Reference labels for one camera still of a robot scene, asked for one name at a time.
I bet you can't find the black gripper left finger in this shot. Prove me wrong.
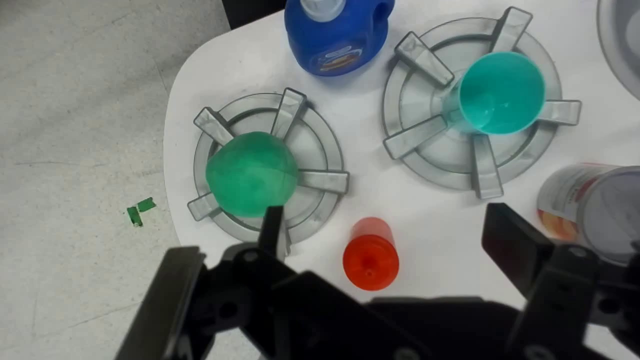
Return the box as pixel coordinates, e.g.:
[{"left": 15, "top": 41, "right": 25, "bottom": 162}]
[{"left": 114, "top": 205, "right": 299, "bottom": 360}]

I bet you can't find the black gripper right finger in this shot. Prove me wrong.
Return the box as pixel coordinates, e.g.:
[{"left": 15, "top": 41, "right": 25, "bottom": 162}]
[{"left": 479, "top": 202, "right": 640, "bottom": 360}]

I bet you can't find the red sauce bottle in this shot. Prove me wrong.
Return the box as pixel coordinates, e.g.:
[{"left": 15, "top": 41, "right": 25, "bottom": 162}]
[{"left": 340, "top": 216, "right": 402, "bottom": 295}]

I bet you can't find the blue detergent bottle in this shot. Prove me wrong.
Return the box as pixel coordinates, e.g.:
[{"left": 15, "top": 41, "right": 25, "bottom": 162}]
[{"left": 281, "top": 0, "right": 395, "bottom": 79}]

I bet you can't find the green tape mark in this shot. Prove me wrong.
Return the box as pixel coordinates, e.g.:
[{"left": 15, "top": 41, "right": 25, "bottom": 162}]
[{"left": 123, "top": 197, "right": 159, "bottom": 230}]

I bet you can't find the grey toy stove burner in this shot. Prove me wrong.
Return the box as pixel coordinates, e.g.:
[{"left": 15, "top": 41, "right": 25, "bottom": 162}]
[
  {"left": 186, "top": 87, "right": 352, "bottom": 251},
  {"left": 379, "top": 4, "right": 584, "bottom": 202}
]

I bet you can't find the green ball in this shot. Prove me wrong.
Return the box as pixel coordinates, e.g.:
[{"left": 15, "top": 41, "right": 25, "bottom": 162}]
[{"left": 203, "top": 130, "right": 299, "bottom": 220}]

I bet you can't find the white toy kitchen unit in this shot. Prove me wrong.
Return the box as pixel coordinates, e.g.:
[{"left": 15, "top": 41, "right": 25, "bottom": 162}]
[{"left": 161, "top": 0, "right": 640, "bottom": 360}]

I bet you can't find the grey toy sink bowl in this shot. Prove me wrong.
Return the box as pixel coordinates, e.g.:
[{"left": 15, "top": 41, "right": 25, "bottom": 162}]
[{"left": 594, "top": 0, "right": 640, "bottom": 102}]

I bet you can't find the black bench mat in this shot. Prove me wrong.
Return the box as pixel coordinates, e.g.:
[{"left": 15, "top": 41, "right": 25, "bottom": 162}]
[{"left": 220, "top": 0, "right": 288, "bottom": 31}]

